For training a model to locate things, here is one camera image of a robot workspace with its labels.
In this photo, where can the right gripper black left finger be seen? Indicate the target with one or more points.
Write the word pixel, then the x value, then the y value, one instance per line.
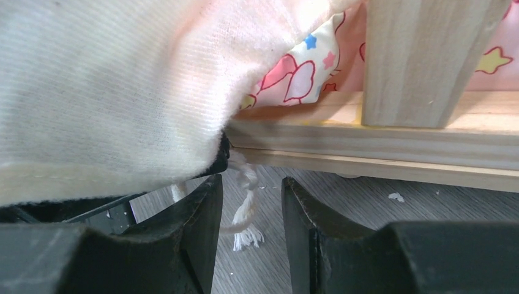
pixel 171 252

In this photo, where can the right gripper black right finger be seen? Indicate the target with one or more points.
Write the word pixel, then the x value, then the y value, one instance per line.
pixel 329 253

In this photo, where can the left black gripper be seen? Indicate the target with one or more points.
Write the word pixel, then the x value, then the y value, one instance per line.
pixel 22 219

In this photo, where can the pink printed cushion with ties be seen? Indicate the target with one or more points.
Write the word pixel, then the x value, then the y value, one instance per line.
pixel 109 98

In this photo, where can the wooden slatted pet bed frame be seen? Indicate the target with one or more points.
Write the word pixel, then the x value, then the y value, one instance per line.
pixel 422 91

